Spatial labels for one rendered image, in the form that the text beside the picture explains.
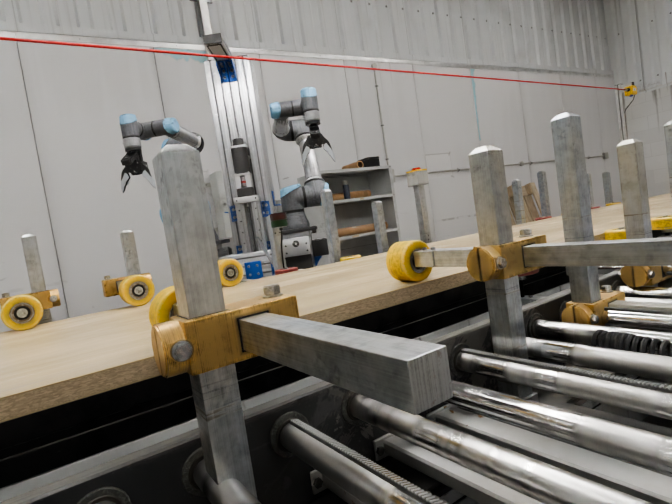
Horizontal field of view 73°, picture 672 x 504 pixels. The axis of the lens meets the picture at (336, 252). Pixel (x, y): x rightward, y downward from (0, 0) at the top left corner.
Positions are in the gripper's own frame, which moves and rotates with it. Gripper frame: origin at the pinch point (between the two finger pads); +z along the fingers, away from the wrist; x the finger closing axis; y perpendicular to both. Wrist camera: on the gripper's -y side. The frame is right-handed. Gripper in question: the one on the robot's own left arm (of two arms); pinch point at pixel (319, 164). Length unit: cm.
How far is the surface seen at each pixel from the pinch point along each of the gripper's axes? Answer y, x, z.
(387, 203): 280, -68, 15
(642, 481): -171, -26, 58
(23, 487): -163, 39, 52
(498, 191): -147, -24, 27
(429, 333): -127, -16, 52
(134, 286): -96, 52, 36
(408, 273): -127, -13, 40
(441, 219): 358, -143, 43
